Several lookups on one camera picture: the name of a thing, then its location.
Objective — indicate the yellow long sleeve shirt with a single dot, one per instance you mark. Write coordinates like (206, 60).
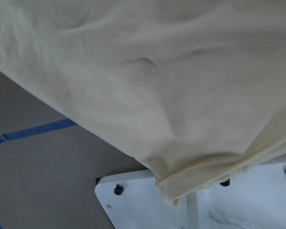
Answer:
(195, 90)

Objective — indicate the white camera mast pedestal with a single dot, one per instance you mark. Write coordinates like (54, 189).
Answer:
(253, 200)

